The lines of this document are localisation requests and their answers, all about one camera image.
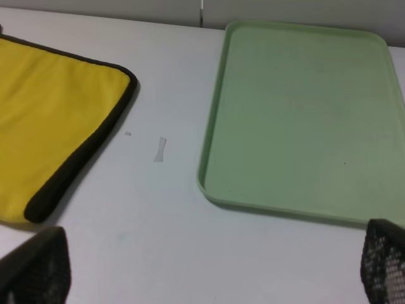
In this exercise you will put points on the yellow towel with black trim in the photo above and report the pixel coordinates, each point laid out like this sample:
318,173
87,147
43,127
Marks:
57,109

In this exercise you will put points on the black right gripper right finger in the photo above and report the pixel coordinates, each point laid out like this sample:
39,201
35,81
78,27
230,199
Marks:
382,262

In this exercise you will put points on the light green plastic tray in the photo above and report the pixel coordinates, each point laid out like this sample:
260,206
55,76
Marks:
307,122

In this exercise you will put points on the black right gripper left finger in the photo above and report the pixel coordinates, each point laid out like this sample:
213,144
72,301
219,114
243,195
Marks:
38,271

